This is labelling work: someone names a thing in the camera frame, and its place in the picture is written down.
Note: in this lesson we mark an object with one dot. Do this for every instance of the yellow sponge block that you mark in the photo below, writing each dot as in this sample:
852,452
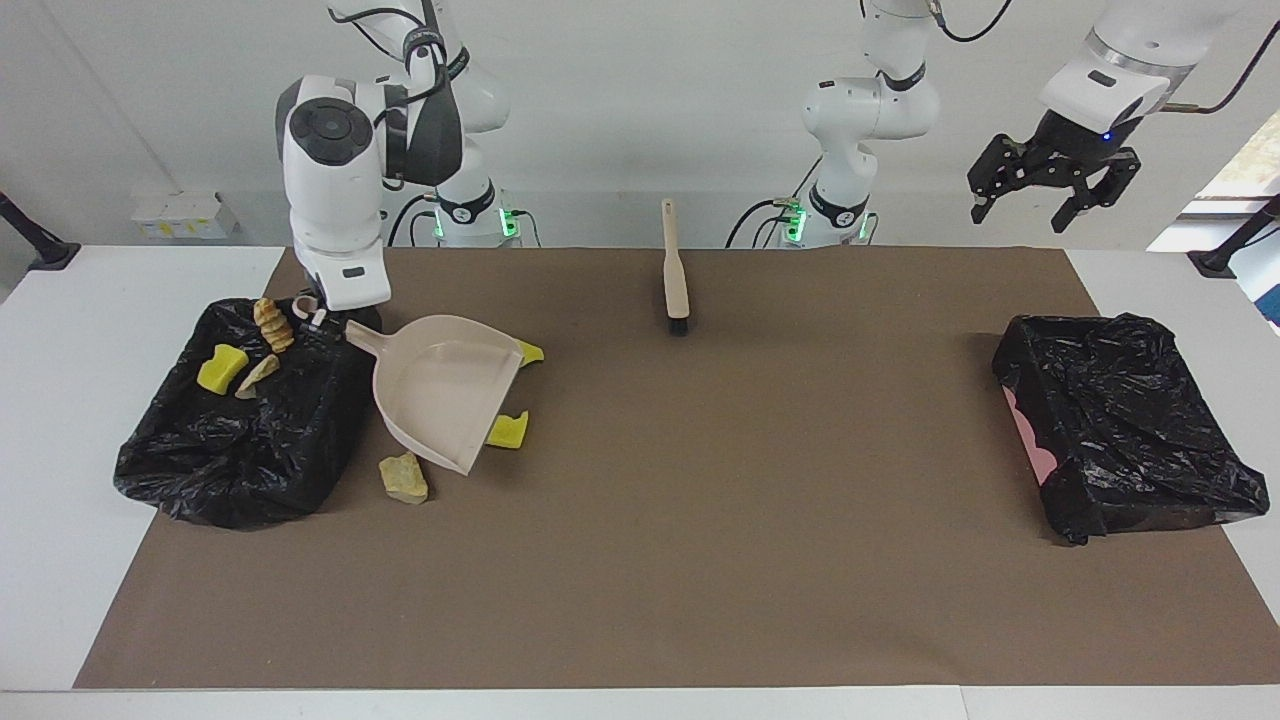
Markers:
222,369

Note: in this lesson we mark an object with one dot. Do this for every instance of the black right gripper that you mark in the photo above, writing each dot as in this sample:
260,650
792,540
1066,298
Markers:
335,320

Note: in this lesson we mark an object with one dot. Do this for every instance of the pink plastic bin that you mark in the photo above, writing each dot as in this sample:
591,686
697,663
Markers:
1035,445

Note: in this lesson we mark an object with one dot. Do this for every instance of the window with white frame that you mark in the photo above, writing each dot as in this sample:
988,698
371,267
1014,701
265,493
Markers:
1250,165

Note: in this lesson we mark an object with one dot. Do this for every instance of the pale bread chunk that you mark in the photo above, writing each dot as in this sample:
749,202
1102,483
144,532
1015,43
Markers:
403,478
258,377

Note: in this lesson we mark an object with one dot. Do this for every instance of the white wall socket box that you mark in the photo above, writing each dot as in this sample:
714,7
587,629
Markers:
185,215

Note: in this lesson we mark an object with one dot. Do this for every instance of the beige brush black bristles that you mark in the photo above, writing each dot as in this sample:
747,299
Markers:
677,280

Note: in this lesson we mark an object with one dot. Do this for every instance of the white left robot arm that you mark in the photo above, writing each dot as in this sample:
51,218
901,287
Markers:
860,110

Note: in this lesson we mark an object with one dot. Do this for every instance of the orange striped pastry piece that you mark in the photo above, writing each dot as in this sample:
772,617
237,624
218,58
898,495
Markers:
273,325

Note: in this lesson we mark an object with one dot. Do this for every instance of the black plastic trash bag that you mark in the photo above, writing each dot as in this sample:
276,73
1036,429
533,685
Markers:
250,450
1120,420

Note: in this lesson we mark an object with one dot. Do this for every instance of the black clamp stand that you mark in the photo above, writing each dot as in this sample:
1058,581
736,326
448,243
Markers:
1215,262
45,255

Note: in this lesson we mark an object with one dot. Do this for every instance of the yellow wedge sponge piece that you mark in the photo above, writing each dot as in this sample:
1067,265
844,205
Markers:
532,353

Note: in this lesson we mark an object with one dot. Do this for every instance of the beige plastic dustpan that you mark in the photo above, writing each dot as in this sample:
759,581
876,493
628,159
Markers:
445,390

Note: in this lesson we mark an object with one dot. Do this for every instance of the yellow notched sponge piece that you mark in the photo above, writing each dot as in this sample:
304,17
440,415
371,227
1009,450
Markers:
510,432

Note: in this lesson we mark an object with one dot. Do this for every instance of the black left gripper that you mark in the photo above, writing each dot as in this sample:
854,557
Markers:
1075,142

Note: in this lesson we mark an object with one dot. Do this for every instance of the brown table mat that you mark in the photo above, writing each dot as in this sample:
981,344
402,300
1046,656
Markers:
700,600

